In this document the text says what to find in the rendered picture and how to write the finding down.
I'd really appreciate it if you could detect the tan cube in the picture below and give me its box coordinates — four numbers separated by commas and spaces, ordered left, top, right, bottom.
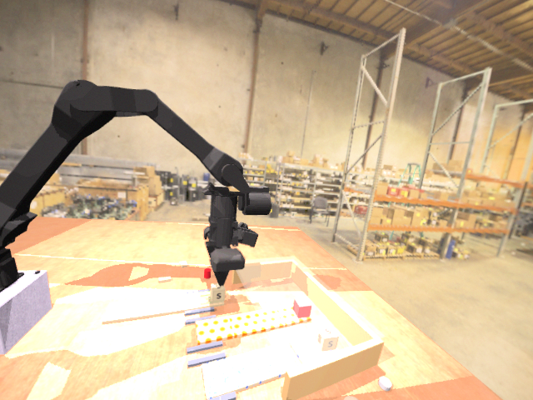
210, 283, 226, 303

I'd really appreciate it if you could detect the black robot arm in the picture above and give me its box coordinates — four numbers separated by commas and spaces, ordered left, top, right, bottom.
0, 79, 271, 293

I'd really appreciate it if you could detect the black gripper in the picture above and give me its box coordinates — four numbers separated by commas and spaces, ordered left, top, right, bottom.
204, 215, 245, 287

